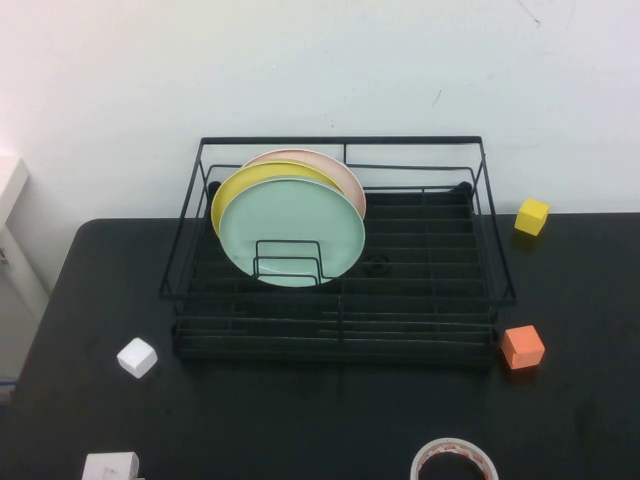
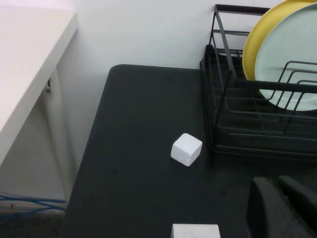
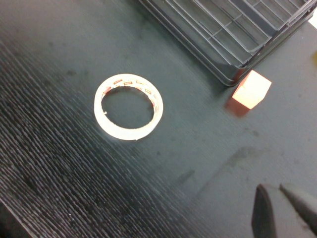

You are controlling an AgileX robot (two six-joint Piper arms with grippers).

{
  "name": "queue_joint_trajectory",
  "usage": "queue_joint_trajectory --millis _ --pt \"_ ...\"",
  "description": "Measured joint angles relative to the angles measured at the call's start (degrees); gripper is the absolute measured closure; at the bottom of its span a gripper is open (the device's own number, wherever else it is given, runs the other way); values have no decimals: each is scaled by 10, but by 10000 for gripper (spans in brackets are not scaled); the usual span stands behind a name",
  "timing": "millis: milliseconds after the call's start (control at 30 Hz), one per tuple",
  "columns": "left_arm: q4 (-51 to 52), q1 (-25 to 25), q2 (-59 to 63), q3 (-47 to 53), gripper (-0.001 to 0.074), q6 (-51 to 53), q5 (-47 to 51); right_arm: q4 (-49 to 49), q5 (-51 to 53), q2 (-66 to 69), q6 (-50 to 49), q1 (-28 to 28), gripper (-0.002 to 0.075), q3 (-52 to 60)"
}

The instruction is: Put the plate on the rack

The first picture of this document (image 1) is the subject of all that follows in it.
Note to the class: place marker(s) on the mint green plate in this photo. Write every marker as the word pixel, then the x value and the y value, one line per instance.
pixel 295 225

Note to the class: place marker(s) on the yellow plate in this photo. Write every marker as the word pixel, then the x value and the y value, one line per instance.
pixel 230 195

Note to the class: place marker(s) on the white tape roll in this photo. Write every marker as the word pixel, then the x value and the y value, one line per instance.
pixel 452 446

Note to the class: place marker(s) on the pink plate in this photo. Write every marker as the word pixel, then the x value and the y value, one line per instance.
pixel 345 177

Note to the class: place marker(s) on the white cube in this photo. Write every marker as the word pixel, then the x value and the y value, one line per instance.
pixel 136 357

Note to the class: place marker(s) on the orange cube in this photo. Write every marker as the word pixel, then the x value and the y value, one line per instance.
pixel 522 347

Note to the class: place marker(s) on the white rectangular block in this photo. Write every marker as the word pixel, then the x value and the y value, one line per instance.
pixel 107 467

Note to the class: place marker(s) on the yellow cube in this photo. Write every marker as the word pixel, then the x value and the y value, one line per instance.
pixel 531 216

